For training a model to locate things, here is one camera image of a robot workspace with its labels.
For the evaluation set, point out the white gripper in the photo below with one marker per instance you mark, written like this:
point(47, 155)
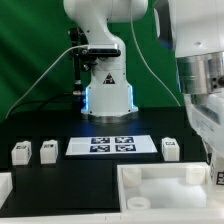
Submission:
point(208, 120)

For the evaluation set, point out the white square table top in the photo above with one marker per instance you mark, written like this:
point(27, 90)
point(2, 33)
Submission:
point(169, 193)

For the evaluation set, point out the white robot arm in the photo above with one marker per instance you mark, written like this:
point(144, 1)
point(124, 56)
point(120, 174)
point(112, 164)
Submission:
point(194, 29)

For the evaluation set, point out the white marker sheet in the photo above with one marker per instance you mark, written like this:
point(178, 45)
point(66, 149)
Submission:
point(110, 145)

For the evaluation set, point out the white fixture left edge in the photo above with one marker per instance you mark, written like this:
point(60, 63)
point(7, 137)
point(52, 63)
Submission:
point(5, 186)

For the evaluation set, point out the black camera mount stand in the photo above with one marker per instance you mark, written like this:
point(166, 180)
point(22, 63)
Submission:
point(80, 62)

